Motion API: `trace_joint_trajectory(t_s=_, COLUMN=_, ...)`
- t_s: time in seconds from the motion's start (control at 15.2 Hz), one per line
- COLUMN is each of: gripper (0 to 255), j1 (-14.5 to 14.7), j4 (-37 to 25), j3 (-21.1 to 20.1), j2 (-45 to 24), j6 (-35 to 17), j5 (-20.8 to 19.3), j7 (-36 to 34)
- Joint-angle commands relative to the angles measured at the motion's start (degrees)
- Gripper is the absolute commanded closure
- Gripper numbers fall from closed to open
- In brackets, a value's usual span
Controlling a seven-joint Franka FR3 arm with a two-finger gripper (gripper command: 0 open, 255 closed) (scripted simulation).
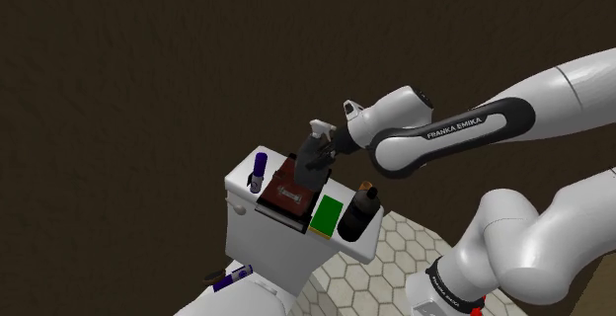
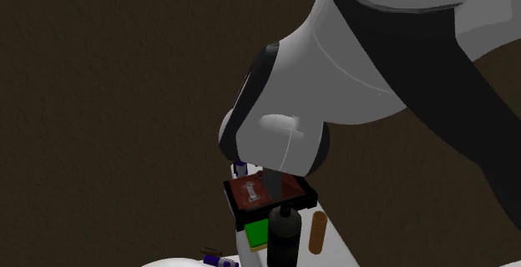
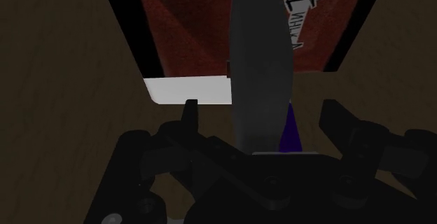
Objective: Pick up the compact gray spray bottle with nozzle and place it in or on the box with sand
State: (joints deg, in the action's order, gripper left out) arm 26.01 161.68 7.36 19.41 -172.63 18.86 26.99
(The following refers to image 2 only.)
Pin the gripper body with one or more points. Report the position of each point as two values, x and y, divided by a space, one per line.
272 184

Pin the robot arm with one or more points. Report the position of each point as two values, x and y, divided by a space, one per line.
325 75

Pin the red box with black rim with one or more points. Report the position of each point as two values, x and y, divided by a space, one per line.
293 189

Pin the small purple and white thing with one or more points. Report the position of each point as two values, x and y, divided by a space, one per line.
240 169

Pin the green block with yellow base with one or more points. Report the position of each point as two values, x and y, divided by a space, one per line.
256 233

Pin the black bottle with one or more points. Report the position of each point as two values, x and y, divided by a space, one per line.
284 237

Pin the orange cylinder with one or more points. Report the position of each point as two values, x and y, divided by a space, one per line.
318 233

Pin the small brown stick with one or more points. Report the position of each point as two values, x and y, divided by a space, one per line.
211 252

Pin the purple and white pen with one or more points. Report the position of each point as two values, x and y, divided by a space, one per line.
220 261

